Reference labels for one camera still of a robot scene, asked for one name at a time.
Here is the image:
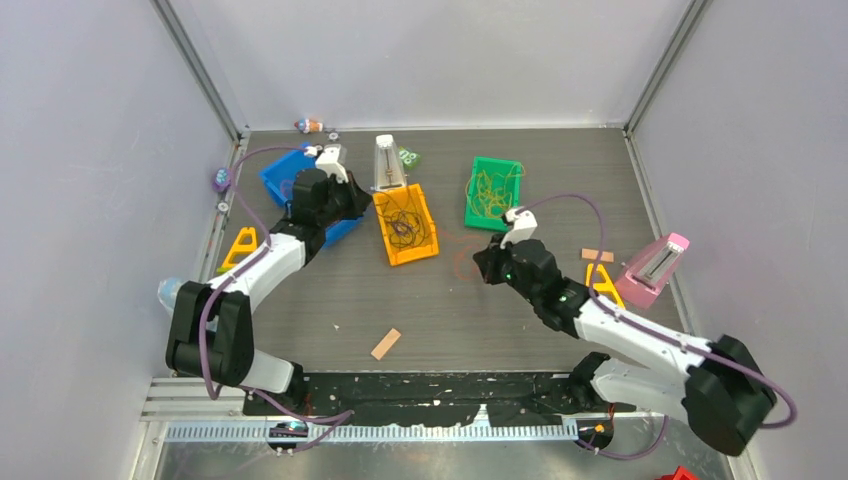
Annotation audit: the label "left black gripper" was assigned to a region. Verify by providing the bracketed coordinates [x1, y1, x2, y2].
[318, 172, 372, 227]

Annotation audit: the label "orange purple cables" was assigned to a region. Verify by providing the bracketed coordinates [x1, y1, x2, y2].
[437, 228, 492, 286]

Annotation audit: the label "yellow cable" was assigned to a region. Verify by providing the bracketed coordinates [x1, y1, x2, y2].
[467, 162, 525, 223]

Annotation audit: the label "dark purple cable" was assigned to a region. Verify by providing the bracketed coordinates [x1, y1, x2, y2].
[380, 195, 435, 256]

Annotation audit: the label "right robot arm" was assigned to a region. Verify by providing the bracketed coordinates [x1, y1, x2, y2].
[473, 234, 777, 457]

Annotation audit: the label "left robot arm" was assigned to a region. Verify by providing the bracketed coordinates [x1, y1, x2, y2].
[165, 168, 372, 414]

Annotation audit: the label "blue plastic bin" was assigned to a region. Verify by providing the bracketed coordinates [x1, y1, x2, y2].
[258, 151, 364, 247]

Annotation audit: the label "tan wooden block right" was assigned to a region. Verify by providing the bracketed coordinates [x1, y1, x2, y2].
[581, 248, 615, 263]

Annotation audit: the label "tan wooden block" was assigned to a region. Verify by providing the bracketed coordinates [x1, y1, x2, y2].
[370, 328, 402, 361]
[581, 248, 615, 263]

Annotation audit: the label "white metronome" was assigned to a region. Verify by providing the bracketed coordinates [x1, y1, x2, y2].
[374, 134, 407, 192]

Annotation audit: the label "clown figurine toy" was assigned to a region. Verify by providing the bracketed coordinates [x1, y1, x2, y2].
[293, 118, 325, 134]

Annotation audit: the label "yellow triangle block right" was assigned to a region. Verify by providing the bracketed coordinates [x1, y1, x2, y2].
[585, 263, 626, 309]

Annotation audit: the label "yellow triangle block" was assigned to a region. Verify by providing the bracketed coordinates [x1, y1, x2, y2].
[216, 227, 259, 274]
[585, 263, 626, 309]

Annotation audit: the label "yellow triangle block left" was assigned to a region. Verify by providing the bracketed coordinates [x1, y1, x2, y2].
[216, 227, 259, 274]

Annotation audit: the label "green plastic bin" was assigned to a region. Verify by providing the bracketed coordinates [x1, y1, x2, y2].
[464, 156, 525, 232]

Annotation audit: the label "orange plastic bin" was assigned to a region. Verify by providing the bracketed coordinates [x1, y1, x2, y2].
[373, 184, 440, 267]

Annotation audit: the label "purple lotus toy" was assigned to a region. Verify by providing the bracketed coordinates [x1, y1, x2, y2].
[212, 168, 232, 193]

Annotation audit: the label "green owl toy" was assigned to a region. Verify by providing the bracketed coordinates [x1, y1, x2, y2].
[398, 147, 421, 170]

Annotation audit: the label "pink metronome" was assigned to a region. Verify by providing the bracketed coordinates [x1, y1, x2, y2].
[614, 233, 690, 309]

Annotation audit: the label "clear blue plastic bag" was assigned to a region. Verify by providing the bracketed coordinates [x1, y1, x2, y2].
[157, 277, 218, 332]

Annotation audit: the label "red object bottom edge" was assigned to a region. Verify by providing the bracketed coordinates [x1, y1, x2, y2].
[656, 466, 698, 480]

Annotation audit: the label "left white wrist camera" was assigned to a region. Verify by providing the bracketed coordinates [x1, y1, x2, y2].
[304, 144, 349, 183]

